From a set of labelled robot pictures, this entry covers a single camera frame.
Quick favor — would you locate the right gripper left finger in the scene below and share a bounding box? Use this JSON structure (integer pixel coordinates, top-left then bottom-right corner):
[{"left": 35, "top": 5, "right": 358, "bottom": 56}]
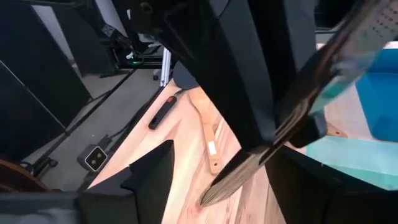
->
[{"left": 76, "top": 139, "right": 175, "bottom": 224}]

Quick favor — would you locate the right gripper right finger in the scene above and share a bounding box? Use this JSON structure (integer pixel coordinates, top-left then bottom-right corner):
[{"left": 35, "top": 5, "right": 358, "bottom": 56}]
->
[{"left": 266, "top": 145, "right": 380, "bottom": 224}]

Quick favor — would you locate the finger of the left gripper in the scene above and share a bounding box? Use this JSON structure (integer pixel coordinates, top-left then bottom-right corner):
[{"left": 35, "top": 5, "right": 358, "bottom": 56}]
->
[
  {"left": 251, "top": 0, "right": 328, "bottom": 149},
  {"left": 161, "top": 0, "right": 276, "bottom": 152}
]

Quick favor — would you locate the teal translucent plastic bin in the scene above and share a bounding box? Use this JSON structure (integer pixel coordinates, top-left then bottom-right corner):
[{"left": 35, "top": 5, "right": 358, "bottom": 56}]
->
[{"left": 306, "top": 136, "right": 398, "bottom": 191}]

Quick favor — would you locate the plain wooden spatula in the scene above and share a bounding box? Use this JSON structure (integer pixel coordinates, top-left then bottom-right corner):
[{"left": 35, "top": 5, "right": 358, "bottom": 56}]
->
[{"left": 325, "top": 122, "right": 348, "bottom": 139}]

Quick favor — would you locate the round black spatula red-black handle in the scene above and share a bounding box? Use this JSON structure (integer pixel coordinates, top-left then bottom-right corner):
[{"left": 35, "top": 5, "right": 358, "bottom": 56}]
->
[{"left": 147, "top": 60, "right": 200, "bottom": 131}]

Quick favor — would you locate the silver table knife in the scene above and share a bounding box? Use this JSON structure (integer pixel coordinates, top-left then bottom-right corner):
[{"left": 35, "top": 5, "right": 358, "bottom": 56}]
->
[{"left": 198, "top": 55, "right": 340, "bottom": 208}]

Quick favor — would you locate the blue plastic bin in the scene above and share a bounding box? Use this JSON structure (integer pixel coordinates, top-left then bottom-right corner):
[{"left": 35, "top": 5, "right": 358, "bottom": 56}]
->
[{"left": 355, "top": 48, "right": 398, "bottom": 143}]

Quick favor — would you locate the brown curved chair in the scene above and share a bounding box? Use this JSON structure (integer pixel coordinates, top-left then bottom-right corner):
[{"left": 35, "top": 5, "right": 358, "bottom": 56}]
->
[{"left": 0, "top": 159, "right": 49, "bottom": 192}]

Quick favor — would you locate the dark partition panel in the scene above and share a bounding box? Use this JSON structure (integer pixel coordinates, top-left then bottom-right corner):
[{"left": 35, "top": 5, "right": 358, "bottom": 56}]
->
[{"left": 0, "top": 0, "right": 91, "bottom": 162}]

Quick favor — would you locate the silver aluminium rail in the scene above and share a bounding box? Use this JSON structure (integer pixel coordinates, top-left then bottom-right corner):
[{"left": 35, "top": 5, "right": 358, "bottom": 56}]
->
[{"left": 160, "top": 48, "right": 172, "bottom": 88}]

